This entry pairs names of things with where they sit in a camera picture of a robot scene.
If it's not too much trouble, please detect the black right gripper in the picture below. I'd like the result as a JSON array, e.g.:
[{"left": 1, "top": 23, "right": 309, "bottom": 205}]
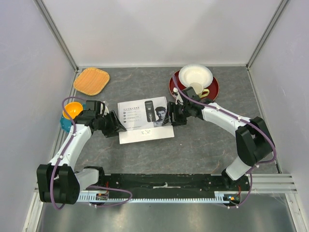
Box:
[{"left": 162, "top": 101, "right": 191, "bottom": 127}]

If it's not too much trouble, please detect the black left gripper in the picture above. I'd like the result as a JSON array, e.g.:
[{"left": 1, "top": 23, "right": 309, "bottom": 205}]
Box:
[{"left": 97, "top": 110, "right": 126, "bottom": 138}]

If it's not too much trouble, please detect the white cardboard box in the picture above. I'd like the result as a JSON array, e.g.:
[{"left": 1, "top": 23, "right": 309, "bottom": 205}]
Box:
[{"left": 118, "top": 97, "right": 174, "bottom": 144}]

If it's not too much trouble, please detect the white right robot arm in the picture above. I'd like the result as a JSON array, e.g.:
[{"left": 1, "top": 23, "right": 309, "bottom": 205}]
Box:
[{"left": 166, "top": 87, "right": 277, "bottom": 190}]

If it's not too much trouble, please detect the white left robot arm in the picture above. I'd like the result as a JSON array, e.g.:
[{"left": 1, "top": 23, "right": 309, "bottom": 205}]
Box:
[{"left": 36, "top": 100, "right": 126, "bottom": 210}]

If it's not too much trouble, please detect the orange small bowl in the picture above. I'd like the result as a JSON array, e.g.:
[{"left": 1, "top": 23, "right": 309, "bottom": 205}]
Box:
[{"left": 62, "top": 101, "right": 83, "bottom": 120}]

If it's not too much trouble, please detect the teal dotted plate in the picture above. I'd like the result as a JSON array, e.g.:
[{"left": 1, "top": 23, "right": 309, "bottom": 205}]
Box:
[{"left": 60, "top": 103, "right": 85, "bottom": 133}]

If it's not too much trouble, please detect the light green mug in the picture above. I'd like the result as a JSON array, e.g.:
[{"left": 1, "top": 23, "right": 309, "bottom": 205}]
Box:
[{"left": 189, "top": 82, "right": 210, "bottom": 98}]

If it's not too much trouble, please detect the woven orange tray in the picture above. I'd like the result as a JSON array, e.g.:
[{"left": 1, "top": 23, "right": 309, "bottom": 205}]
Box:
[{"left": 73, "top": 67, "right": 110, "bottom": 96}]

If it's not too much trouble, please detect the red round plate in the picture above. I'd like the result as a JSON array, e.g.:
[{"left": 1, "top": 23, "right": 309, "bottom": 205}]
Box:
[{"left": 169, "top": 71, "right": 219, "bottom": 100}]

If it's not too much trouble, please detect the white ceramic bowl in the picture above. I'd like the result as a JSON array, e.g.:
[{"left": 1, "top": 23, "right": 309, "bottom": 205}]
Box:
[{"left": 178, "top": 64, "right": 213, "bottom": 88}]

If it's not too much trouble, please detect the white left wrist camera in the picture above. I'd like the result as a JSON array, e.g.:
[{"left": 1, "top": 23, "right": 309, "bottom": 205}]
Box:
[{"left": 101, "top": 101, "right": 110, "bottom": 116}]

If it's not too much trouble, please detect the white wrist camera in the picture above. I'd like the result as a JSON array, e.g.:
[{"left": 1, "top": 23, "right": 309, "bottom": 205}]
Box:
[
  {"left": 172, "top": 87, "right": 183, "bottom": 105},
  {"left": 101, "top": 101, "right": 110, "bottom": 116}
]

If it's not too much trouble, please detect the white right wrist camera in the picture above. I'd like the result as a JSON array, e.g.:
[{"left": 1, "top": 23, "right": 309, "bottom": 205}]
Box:
[{"left": 172, "top": 87, "right": 183, "bottom": 105}]

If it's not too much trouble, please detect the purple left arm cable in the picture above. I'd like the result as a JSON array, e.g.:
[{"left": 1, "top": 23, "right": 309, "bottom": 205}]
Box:
[{"left": 51, "top": 96, "right": 133, "bottom": 210}]

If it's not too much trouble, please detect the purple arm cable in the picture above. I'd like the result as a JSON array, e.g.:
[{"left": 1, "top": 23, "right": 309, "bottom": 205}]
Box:
[
  {"left": 51, "top": 96, "right": 133, "bottom": 210},
  {"left": 171, "top": 74, "right": 277, "bottom": 210}
]

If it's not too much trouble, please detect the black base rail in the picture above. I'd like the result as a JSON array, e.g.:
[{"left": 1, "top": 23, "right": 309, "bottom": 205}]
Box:
[{"left": 81, "top": 174, "right": 250, "bottom": 198}]

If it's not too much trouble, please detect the light blue cable duct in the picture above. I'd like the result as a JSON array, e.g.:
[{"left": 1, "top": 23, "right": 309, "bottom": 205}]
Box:
[{"left": 77, "top": 191, "right": 239, "bottom": 203}]

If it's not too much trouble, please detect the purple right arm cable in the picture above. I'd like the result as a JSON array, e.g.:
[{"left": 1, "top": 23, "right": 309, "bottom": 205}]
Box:
[{"left": 171, "top": 74, "right": 277, "bottom": 210}]

